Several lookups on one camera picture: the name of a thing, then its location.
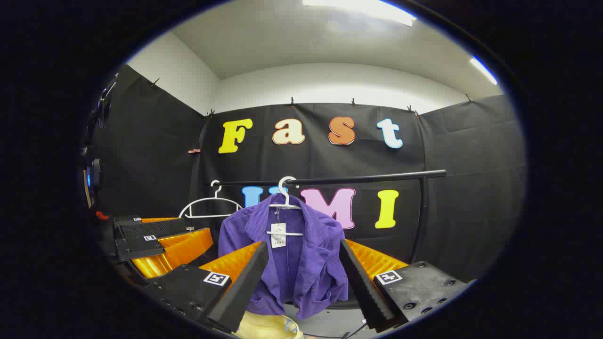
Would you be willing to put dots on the white plastic clothes hanger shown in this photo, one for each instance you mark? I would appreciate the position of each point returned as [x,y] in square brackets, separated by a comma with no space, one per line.
[207,200]
[285,200]

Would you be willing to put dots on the black backdrop cloth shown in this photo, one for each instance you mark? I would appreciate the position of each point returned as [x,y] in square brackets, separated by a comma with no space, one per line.
[471,188]

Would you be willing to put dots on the cream laundry hamper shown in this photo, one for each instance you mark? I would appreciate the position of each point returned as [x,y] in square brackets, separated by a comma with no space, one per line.
[264,327]

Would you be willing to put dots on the black metal clothes rack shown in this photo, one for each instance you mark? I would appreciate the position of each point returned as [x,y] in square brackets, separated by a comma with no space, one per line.
[367,179]

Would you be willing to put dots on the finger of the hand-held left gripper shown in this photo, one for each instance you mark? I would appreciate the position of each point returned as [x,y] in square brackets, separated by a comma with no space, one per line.
[139,248]
[150,228]

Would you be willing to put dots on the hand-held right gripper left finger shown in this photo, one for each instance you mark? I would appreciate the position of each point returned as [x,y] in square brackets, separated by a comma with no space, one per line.
[245,287]

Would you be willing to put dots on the purple ribbed jacket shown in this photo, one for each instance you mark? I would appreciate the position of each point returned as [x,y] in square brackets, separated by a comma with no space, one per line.
[306,263]

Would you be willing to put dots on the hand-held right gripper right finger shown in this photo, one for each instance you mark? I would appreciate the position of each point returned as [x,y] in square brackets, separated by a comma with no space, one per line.
[365,287]

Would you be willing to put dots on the long ceiling light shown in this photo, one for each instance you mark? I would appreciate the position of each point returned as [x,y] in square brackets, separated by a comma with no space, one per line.
[483,69]
[367,8]

